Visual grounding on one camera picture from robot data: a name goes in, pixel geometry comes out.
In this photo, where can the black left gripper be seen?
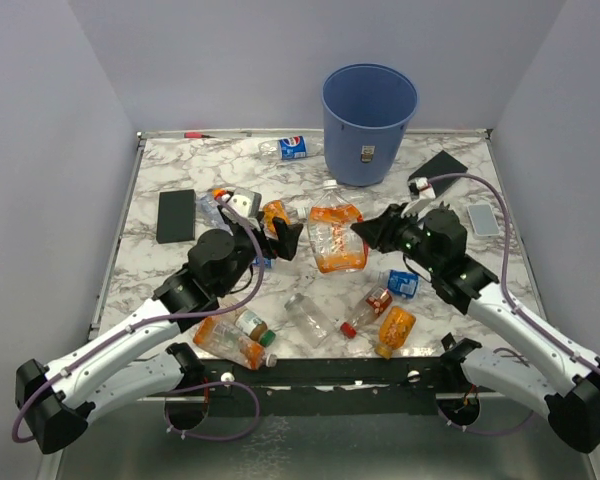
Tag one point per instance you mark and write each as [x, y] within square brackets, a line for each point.
[288, 234]

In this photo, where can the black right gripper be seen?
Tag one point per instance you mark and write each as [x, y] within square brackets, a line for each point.
[378, 232]

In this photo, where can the clear bottle white cap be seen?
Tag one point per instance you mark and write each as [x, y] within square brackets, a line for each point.
[299, 214]

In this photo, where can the small orange juice bottle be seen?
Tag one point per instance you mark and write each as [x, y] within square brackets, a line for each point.
[272, 210]

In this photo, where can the large crushed orange-label bottle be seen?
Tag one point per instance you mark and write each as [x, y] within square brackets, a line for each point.
[335, 246]

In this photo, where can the clear wide bottle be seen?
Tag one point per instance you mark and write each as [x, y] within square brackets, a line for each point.
[310, 321]

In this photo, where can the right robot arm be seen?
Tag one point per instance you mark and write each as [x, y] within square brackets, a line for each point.
[562, 384]

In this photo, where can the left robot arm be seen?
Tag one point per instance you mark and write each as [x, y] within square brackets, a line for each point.
[139, 357]

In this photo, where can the blue plastic bin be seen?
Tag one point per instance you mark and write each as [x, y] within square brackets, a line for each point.
[366, 111]

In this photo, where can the blue label water bottle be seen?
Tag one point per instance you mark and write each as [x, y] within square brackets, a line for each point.
[403, 284]

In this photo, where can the red cap tea bottle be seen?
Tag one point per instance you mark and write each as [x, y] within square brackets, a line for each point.
[366, 311]

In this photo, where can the orange utility knife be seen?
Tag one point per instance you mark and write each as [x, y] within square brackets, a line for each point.
[221, 193]

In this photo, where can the small clear crushed bottle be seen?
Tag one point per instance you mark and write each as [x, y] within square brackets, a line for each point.
[208, 206]

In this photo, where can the Pepsi bottle on table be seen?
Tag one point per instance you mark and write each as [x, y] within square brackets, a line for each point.
[289, 148]

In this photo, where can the black box right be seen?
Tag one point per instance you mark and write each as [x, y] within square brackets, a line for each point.
[441, 164]

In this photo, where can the black box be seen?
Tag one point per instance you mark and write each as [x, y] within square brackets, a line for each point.
[441, 164]
[176, 216]

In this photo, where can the orange bottle front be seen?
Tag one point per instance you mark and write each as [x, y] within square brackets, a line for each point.
[394, 331]

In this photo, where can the smartphone grey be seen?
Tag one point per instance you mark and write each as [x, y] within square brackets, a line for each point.
[483, 220]

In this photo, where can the green cap bottle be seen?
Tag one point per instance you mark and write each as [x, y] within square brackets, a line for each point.
[256, 328]

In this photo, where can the black box left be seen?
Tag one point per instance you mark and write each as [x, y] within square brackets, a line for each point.
[176, 216]

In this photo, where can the orange bottle white cap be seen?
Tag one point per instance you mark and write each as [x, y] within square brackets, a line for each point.
[226, 341]

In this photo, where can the red marker pen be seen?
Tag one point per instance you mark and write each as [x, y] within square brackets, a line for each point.
[196, 135]

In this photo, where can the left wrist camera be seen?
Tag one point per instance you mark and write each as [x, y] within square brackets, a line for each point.
[245, 202]

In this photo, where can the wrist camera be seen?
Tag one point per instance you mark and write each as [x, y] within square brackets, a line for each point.
[245, 202]
[422, 195]

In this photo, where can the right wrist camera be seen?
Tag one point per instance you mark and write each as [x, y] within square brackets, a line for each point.
[422, 195]

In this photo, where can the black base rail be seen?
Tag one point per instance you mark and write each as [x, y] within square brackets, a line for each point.
[293, 387]

